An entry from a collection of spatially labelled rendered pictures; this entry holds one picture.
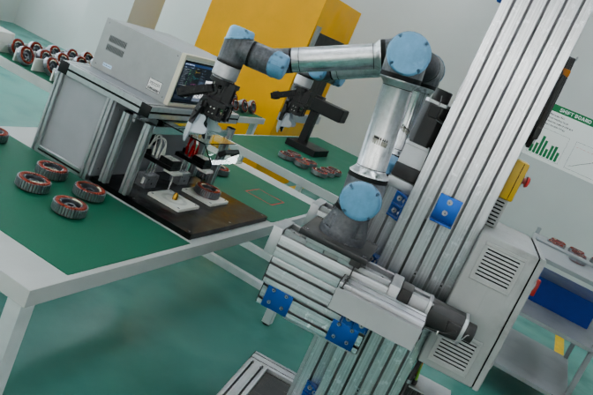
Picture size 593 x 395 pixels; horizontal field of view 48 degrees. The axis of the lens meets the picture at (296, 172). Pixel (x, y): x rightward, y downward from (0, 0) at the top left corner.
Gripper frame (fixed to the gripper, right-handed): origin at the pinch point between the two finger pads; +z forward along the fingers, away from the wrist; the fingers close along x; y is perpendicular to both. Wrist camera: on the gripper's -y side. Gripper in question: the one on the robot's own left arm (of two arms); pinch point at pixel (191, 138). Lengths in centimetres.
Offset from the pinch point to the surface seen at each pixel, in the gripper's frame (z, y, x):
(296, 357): 115, 42, 147
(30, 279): 40, -10, -42
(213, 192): 34, -11, 75
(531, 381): 97, 171, 234
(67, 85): 12, -69, 41
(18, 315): 50, -9, -42
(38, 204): 40, -39, -1
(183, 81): -7, -31, 53
